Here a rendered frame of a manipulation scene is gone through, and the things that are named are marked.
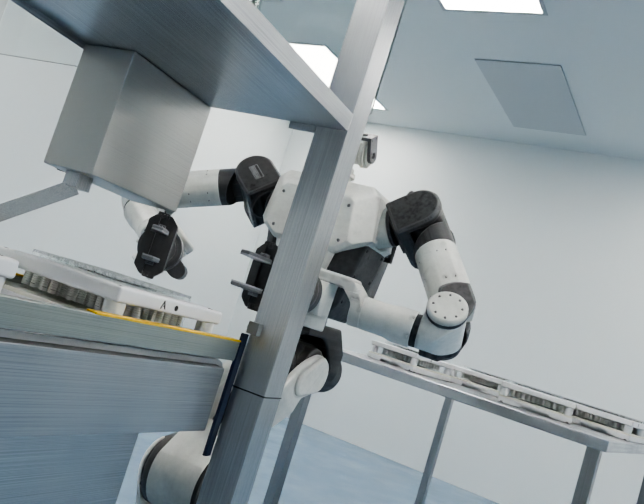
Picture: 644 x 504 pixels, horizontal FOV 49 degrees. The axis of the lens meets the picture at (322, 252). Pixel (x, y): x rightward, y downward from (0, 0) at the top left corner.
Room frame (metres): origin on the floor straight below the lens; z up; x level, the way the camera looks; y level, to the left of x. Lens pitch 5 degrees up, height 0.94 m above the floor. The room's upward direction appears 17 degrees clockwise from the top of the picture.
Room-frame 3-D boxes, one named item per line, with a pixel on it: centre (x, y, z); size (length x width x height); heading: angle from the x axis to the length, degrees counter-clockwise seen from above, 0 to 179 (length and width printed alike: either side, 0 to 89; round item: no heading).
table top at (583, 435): (2.96, -0.92, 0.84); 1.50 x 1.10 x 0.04; 146
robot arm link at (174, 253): (1.39, 0.31, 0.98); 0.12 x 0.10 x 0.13; 6
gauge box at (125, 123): (1.16, 0.36, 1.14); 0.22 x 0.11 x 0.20; 154
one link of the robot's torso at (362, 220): (1.66, -0.02, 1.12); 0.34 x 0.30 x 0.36; 64
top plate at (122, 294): (1.04, 0.28, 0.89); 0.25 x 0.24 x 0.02; 64
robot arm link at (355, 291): (1.41, -0.05, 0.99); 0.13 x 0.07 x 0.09; 73
